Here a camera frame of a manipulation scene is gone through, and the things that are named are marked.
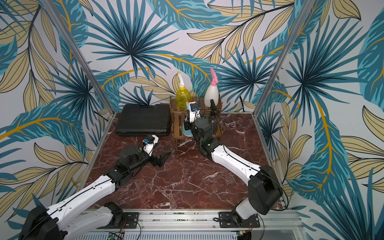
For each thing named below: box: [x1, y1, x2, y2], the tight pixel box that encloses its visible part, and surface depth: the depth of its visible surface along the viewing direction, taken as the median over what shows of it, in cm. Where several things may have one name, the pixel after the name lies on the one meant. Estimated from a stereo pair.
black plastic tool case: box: [115, 104, 171, 136], surface depth 110 cm
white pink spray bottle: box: [204, 67, 219, 108], surface depth 82 cm
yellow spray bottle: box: [175, 71, 192, 111], surface depth 81 cm
